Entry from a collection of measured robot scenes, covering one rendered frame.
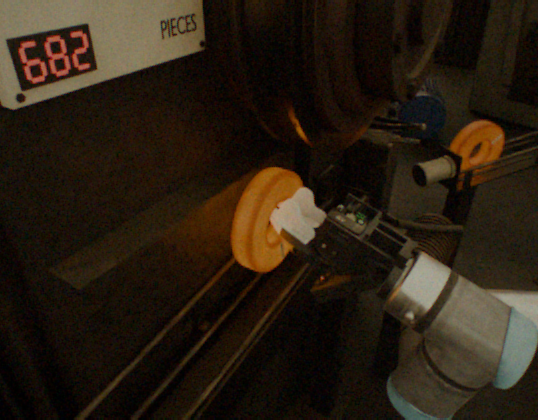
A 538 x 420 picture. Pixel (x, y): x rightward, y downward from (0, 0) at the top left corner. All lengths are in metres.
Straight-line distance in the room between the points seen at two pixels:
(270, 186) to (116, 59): 0.25
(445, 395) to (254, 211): 0.33
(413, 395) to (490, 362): 0.13
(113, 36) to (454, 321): 0.49
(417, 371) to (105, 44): 0.54
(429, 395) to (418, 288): 0.15
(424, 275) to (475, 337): 0.09
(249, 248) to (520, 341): 0.34
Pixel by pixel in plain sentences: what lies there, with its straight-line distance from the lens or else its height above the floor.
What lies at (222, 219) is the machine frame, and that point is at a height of 0.82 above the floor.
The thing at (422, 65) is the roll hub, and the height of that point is 1.02.
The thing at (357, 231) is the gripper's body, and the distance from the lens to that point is 0.55.
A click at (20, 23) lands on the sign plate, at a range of 0.44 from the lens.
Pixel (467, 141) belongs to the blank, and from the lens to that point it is 1.19.
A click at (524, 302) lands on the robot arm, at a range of 0.76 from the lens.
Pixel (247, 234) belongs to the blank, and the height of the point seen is 0.85.
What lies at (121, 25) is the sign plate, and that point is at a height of 1.11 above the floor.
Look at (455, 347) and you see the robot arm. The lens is 0.58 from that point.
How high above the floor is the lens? 1.20
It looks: 33 degrees down
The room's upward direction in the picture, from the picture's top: straight up
